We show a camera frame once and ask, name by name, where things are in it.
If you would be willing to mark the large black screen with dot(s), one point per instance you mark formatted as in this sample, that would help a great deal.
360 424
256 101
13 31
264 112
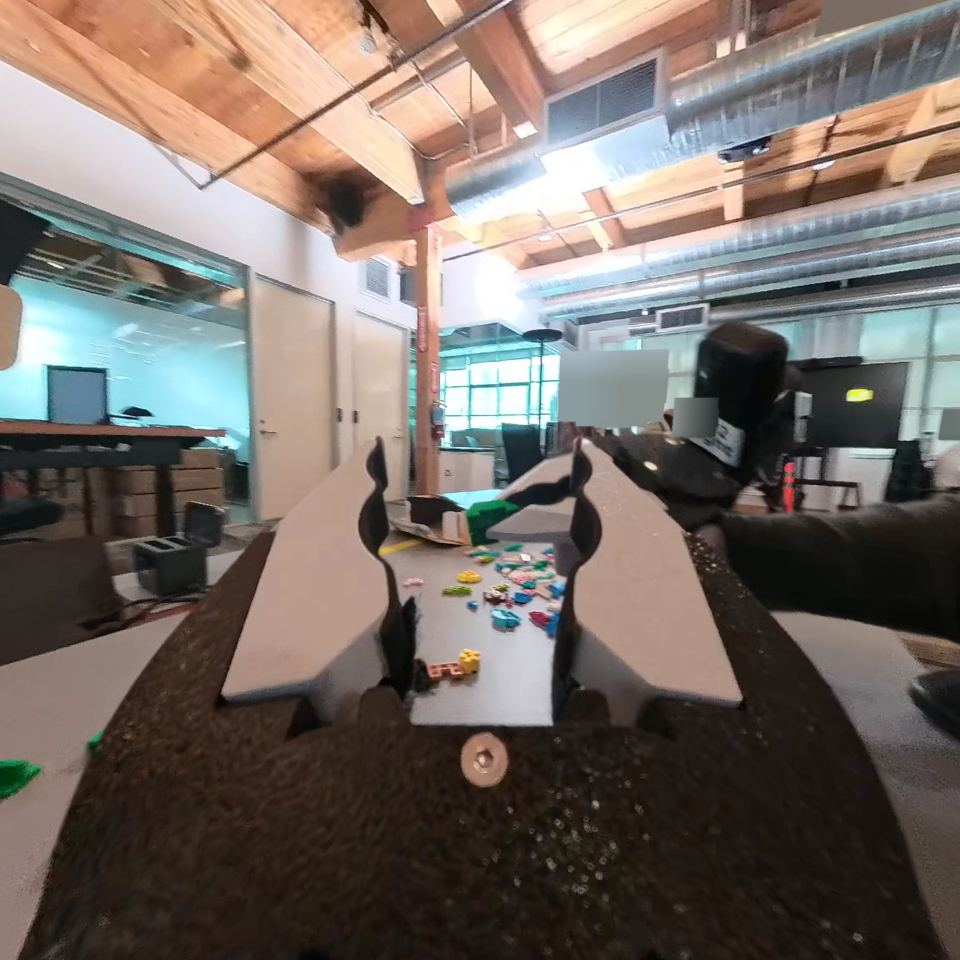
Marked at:
847 405

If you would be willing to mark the black charging dock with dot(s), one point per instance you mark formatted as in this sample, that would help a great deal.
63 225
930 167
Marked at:
180 555

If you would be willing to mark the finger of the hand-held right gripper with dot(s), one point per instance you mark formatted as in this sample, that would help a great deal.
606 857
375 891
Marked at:
536 525
544 476

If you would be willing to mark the black labelled panel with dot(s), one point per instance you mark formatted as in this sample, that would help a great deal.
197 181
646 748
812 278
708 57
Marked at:
52 600

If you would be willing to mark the brown branch brick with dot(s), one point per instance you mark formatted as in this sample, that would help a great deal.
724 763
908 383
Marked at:
496 596

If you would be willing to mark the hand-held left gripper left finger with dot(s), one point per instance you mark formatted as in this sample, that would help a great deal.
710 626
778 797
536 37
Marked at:
315 600

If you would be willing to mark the white wall vent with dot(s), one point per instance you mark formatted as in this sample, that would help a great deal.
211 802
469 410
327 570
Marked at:
379 277

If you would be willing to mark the stack of cardboard boxes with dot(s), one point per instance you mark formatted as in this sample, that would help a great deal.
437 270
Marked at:
187 487

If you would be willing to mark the glass office partition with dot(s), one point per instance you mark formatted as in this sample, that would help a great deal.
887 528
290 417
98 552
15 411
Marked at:
150 337

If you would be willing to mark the silver ventilation duct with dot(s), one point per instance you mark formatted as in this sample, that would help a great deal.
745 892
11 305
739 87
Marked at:
787 82
750 247

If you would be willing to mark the long wooden desk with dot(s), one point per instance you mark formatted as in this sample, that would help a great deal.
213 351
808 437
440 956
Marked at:
112 433

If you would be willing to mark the black ceiling speaker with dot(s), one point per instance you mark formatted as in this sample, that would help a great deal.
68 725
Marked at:
346 202

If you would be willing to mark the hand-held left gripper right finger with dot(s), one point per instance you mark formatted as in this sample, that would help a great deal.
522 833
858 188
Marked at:
645 607

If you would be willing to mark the black wedge plate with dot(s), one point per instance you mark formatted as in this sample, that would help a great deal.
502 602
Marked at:
420 673

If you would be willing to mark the orange-brown bracket plate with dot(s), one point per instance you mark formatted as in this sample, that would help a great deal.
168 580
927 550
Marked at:
446 671

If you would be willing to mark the white recycling bin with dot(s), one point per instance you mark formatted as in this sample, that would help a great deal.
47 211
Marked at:
466 471

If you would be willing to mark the yellow tape strip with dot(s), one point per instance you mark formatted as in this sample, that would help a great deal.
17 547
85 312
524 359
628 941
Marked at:
399 547

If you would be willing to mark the small dark screen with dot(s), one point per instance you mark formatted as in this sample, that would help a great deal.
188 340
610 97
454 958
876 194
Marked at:
77 394

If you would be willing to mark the red fire extinguisher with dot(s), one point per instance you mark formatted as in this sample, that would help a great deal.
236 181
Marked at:
437 420

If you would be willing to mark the cyan arch brick cluster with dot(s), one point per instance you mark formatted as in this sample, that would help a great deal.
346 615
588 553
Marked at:
506 619

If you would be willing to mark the wooden post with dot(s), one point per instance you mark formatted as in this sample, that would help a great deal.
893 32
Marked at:
427 337

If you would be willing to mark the black floor lamp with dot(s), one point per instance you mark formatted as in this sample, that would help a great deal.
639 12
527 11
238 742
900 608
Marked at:
543 334

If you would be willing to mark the beige door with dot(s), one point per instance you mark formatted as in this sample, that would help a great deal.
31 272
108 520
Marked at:
292 397
381 405

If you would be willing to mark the black wall speaker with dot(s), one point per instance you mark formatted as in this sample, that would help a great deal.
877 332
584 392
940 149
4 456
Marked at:
409 286

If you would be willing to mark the black acoustic panel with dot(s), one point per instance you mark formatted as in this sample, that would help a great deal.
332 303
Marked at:
19 240

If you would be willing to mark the person's right forearm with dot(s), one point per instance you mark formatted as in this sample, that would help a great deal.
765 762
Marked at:
840 562

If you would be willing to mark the toy brick box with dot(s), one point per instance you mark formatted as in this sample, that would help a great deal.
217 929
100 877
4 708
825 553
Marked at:
435 517

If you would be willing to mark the yellow round brick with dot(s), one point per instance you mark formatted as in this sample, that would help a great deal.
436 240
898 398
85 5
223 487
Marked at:
470 660

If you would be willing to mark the green slope brick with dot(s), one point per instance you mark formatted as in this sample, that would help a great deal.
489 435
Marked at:
487 517

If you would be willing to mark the pile of colourful toy bricks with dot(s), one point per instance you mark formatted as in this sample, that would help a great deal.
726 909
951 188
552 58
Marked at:
525 577

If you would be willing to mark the group of green toy bricks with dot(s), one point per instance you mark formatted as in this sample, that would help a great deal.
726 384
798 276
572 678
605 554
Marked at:
15 776

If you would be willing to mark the lime stepped brick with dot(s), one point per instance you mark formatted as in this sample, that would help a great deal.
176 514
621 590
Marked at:
457 591

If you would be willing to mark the metal ceiling rod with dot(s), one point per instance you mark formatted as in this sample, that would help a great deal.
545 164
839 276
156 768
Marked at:
337 97

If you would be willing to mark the grey desk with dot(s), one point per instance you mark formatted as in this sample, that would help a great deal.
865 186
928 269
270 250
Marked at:
840 675

